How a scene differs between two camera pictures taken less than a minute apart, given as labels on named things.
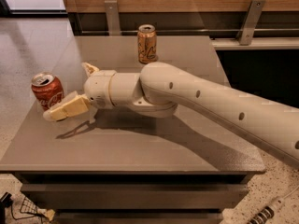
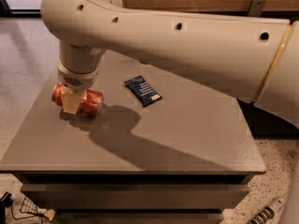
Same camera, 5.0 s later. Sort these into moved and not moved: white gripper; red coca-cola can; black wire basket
Moved: white gripper; red coca-cola can
Not moved: black wire basket
